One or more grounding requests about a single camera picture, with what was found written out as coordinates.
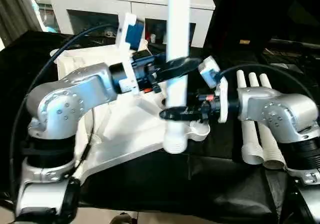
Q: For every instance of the white plastic table leg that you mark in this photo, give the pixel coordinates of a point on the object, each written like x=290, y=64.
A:
x=265, y=82
x=271, y=153
x=177, y=21
x=251, y=146

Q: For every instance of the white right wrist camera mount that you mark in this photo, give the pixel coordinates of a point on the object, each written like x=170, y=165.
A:
x=222, y=96

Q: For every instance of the small yellow label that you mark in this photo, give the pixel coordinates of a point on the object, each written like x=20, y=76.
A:
x=244, y=41

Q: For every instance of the white and turquoise rack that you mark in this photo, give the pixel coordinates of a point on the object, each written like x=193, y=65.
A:
x=50, y=28

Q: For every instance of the black work surface mat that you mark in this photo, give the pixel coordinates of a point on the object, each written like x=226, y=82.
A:
x=175, y=184

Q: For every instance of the white glass-door cabinet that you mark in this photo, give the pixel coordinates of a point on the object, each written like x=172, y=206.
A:
x=100, y=3

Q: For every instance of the black metal bar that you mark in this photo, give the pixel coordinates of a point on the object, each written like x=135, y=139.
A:
x=295, y=43

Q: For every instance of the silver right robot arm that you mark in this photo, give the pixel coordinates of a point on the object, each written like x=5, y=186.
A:
x=287, y=111

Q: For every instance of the white plastic table top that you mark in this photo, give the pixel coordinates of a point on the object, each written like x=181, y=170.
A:
x=130, y=138

